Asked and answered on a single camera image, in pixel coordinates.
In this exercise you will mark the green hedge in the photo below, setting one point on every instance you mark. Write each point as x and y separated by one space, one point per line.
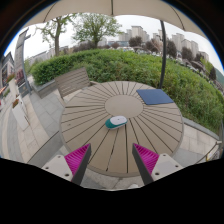
196 98

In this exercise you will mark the leafy green tree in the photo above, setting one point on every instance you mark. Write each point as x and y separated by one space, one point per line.
93 27

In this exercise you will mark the beige patio umbrella canopy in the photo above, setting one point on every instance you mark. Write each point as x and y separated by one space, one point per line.
157 9

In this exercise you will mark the dark umbrella pole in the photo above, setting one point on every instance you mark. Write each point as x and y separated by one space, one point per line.
163 54

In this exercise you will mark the grey slatted wooden chair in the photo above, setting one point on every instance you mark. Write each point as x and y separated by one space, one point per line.
72 81

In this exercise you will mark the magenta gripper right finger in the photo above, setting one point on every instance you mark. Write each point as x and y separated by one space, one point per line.
153 166

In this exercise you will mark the blue mouse pad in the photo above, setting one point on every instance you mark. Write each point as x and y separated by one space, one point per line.
154 96

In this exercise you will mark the white and teal computer mouse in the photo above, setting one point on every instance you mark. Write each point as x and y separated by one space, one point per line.
115 122

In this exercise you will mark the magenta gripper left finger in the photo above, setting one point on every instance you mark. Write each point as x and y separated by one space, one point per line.
72 166

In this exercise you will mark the round wooden slatted table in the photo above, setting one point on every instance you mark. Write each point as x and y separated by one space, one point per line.
158 128

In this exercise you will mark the left bare tree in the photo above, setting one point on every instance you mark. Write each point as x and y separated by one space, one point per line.
52 29

